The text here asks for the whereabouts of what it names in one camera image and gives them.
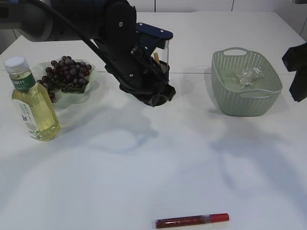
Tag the red glitter marker pen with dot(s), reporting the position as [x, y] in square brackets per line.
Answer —
[191, 220]

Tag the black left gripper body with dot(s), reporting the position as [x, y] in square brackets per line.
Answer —
[134, 68]

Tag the gold glitter marker pen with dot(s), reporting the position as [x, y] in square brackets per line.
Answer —
[156, 57]

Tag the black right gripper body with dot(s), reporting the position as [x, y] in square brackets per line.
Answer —
[295, 60]

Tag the yellow tea drink bottle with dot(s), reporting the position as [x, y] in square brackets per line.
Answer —
[32, 101]

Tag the black mesh pen holder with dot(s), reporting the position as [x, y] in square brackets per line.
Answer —
[164, 96]

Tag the purple artificial grape bunch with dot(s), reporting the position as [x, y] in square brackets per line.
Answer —
[67, 76]

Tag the light green woven plastic basket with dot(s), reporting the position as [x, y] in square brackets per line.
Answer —
[249, 101]

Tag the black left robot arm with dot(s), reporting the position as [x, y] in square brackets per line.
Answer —
[52, 20]

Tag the clear plastic sheet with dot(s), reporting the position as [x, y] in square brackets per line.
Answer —
[248, 77]

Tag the clear plastic ruler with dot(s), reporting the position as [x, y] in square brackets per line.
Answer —
[165, 52]

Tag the green wavy glass plate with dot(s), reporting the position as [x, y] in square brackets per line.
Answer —
[66, 100]

